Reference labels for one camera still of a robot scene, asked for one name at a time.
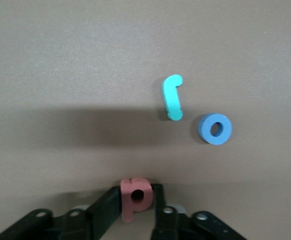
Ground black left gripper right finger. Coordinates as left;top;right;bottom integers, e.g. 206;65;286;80
150;184;183;240

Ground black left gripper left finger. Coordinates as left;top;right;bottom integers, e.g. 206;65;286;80
52;186;123;240

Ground pink foam letter p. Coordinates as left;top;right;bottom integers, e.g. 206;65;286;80
119;177;153;224

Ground teal foam letter j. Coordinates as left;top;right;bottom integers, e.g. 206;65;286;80
161;74;184;121

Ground blue foam letter o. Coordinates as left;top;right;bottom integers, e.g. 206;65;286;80
197;113;233;146

